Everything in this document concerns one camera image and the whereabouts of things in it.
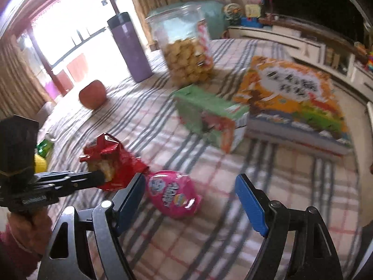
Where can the green printed carton box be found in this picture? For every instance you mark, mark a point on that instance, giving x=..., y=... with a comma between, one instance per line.
x=209, y=113

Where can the person's left hand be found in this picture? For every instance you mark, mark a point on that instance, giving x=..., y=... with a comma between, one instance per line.
x=32, y=224

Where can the yellow round item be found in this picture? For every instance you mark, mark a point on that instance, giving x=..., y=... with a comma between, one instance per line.
x=40, y=164

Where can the teal fabric cover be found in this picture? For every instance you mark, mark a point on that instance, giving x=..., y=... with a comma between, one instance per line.
x=215, y=14

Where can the orange printed box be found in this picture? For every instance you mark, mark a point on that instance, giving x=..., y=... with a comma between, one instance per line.
x=291, y=99

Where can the black television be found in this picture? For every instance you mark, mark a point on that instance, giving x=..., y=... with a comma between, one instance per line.
x=314, y=0

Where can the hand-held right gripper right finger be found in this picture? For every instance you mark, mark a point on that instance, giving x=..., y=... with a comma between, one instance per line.
x=250, y=204

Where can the white television cabinet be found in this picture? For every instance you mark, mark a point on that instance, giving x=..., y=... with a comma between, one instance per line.
x=306, y=43

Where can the purple thermos bottle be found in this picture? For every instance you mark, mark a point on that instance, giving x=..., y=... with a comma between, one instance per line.
x=131, y=46

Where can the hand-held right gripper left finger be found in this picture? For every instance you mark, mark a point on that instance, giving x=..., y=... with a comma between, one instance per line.
x=131, y=201

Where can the plaid tablecloth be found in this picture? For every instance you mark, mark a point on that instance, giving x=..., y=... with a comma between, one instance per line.
x=174, y=239

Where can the red snack packet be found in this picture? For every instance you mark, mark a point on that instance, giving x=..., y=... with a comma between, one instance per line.
x=122, y=160

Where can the small white desk fan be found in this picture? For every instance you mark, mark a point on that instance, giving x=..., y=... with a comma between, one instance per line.
x=232, y=14

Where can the person's left forearm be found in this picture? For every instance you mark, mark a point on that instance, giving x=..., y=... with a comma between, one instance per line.
x=17, y=256

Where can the green snack packet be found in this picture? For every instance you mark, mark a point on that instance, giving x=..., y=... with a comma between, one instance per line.
x=45, y=148

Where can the pink snack packet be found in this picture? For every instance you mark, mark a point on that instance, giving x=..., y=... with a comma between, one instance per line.
x=169, y=192

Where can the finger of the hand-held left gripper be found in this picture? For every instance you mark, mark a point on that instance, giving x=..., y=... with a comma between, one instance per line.
x=62, y=189
x=81, y=176

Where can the clear jar of round snacks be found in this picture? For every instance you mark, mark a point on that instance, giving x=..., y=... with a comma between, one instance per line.
x=186, y=58

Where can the red apple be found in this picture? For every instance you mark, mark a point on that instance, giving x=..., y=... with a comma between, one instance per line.
x=92, y=94

